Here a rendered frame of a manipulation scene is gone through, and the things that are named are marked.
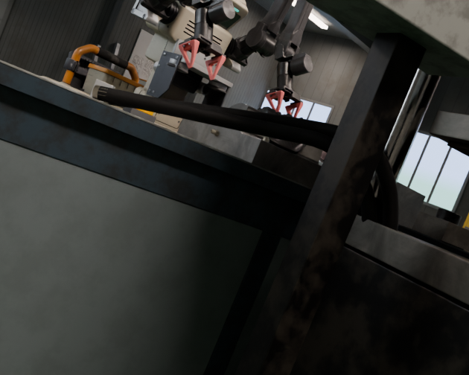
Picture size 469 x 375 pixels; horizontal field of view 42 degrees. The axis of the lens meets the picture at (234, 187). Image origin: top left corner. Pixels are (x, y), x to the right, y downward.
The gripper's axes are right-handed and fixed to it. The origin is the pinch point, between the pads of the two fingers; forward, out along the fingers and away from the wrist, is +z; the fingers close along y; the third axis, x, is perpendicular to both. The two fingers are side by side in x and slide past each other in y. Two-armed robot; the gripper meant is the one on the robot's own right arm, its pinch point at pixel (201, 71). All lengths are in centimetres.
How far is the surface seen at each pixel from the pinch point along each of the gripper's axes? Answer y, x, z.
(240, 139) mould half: -10.3, -24.1, 29.2
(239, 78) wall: 678, 543, -410
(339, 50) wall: 759, 379, -452
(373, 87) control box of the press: -40, -74, 40
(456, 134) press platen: -10, -76, 39
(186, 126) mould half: 1.3, 6.3, 15.4
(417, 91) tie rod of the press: -11, -70, 29
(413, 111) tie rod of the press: -11, -69, 32
